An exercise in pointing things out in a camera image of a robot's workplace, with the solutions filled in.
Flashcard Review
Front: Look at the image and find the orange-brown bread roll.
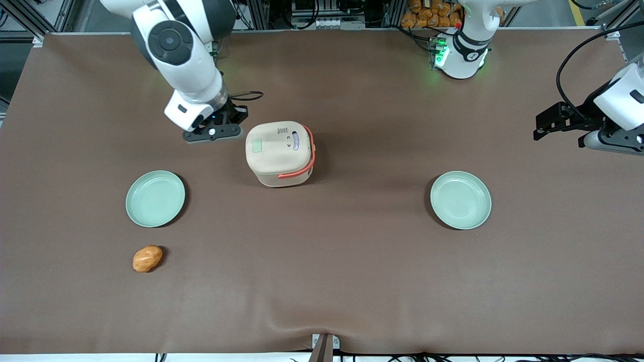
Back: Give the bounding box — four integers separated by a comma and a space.
132, 245, 164, 274

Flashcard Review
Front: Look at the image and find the bag of orange bread rolls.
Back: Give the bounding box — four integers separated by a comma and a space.
400, 0, 464, 29

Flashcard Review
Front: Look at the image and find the metal mounting bracket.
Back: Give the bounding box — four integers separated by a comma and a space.
311, 333, 341, 350

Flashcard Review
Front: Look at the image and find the brown camera pole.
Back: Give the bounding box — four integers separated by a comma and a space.
308, 334, 335, 362

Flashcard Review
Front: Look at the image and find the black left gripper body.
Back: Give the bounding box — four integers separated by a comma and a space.
562, 89, 612, 134

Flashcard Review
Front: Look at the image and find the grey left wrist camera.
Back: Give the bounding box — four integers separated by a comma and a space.
578, 129, 644, 155

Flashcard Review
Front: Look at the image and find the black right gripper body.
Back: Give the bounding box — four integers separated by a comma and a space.
199, 98, 236, 132

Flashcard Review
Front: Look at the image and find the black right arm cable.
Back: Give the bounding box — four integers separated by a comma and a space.
224, 90, 264, 102

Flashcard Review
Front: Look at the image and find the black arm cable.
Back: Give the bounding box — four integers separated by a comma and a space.
224, 90, 264, 102
555, 21, 644, 119

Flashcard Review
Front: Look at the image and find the orange rice cooker handle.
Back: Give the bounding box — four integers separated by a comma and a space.
278, 124, 317, 180

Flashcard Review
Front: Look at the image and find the brown table mat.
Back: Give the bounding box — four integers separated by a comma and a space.
0, 30, 644, 355

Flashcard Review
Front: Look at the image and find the beige rice cooker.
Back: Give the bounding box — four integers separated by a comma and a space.
245, 120, 316, 189

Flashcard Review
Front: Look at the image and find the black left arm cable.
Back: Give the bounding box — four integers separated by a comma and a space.
555, 21, 644, 119

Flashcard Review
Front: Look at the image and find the green plate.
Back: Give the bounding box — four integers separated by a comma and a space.
430, 171, 493, 231
125, 170, 186, 228

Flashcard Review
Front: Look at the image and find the aluminium frame strut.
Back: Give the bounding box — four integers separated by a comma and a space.
0, 0, 77, 44

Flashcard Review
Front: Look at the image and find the white terminal strip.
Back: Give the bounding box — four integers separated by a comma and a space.
291, 16, 366, 30

